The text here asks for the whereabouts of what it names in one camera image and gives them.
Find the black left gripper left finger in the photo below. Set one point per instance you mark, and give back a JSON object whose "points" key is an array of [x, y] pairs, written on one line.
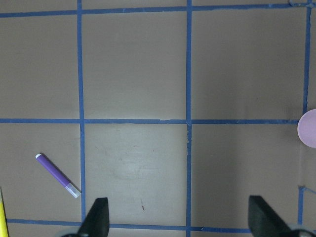
{"points": [[96, 223]]}

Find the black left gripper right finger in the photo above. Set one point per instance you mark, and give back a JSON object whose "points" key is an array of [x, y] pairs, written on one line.
{"points": [[263, 221]]}

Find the purple marker pen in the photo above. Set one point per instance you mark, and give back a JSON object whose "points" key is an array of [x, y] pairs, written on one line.
{"points": [[58, 174]]}

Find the pink mesh cup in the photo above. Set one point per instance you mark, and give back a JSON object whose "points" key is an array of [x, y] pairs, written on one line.
{"points": [[306, 128]]}

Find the yellow highlighter pen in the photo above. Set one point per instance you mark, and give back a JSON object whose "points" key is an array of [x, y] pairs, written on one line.
{"points": [[3, 223]]}

